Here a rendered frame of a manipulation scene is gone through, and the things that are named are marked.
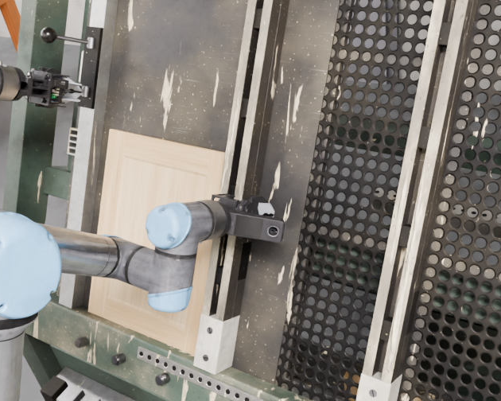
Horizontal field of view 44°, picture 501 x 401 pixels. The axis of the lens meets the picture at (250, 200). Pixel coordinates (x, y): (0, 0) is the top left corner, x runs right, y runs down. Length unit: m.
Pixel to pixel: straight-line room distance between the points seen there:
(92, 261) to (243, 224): 0.29
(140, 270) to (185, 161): 0.42
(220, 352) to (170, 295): 0.36
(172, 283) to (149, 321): 0.50
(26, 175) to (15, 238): 1.08
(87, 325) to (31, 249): 0.92
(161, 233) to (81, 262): 0.14
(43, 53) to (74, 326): 0.74
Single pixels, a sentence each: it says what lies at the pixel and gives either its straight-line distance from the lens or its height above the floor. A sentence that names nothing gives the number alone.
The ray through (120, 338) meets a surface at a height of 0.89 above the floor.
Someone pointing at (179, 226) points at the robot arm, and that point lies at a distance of 1.06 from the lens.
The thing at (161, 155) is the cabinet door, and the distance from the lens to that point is 1.52.
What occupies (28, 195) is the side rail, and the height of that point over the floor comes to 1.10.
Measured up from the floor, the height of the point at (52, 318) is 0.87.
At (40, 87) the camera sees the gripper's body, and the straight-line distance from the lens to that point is 1.42.
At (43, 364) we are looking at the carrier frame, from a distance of 2.07.
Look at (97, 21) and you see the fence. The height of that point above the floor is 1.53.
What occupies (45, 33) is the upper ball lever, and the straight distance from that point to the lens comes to 1.61.
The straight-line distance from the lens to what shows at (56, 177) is 1.85.
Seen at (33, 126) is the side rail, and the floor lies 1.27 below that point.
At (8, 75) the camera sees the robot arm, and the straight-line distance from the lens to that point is 1.39.
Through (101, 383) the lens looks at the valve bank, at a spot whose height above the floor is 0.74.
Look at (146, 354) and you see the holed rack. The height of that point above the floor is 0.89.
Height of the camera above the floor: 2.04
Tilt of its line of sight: 36 degrees down
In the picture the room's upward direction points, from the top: 10 degrees counter-clockwise
